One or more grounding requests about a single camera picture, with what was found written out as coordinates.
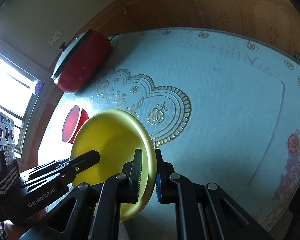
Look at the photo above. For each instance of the purple object on windowsill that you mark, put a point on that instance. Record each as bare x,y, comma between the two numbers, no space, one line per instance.
38,87

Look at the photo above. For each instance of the yellow plastic bowl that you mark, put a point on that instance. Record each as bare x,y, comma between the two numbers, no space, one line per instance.
115,135

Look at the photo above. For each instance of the floral lace tablecloth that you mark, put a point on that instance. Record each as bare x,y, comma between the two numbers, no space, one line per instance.
222,108

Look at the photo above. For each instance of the red electric cooking pot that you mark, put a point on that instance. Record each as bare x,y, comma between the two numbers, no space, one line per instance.
79,60

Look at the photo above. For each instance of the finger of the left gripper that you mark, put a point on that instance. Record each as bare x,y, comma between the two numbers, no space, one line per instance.
74,166

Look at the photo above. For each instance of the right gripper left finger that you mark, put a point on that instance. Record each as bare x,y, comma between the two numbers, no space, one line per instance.
92,212

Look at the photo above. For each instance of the person's left hand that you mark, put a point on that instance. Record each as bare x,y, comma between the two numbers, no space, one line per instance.
8,230

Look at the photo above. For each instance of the red plastic bowl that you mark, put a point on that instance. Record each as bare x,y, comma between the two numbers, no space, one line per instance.
73,122

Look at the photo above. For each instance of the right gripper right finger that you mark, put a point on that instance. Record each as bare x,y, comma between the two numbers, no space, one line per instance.
203,211

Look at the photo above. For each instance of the window with frame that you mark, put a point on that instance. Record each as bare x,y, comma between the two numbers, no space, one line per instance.
17,100

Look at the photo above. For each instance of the white wall socket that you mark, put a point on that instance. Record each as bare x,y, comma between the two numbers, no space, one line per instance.
54,38

